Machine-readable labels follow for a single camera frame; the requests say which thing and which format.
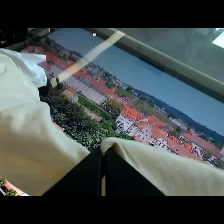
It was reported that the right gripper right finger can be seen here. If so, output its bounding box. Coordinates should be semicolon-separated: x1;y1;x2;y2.
104;146;166;197

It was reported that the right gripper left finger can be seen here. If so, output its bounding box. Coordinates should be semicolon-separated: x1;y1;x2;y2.
42;146;104;197

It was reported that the cream shirt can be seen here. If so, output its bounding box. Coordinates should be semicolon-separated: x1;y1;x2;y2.
0;48;224;197

